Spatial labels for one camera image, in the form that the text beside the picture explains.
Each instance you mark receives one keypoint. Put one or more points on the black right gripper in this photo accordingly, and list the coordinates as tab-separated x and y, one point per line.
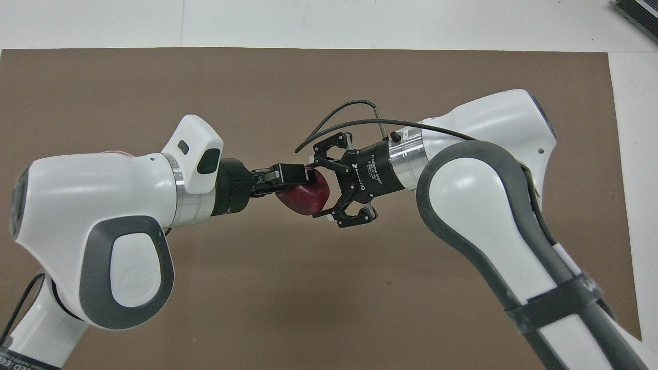
371	172

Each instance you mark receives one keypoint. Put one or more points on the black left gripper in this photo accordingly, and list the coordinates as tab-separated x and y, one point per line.
234	187

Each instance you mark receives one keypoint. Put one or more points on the dark red apple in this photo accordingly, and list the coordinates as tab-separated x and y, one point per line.
306	200

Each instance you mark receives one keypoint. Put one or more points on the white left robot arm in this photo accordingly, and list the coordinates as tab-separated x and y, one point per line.
77	195

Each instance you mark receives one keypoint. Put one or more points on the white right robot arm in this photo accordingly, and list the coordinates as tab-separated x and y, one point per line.
478	205

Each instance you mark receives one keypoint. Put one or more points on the pink plate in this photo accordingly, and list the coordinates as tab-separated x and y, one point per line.
117	152

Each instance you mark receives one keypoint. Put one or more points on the brown table mat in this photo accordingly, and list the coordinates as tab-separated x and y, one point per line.
318	288

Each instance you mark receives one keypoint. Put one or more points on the dark ribbed device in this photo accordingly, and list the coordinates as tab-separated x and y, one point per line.
640	11

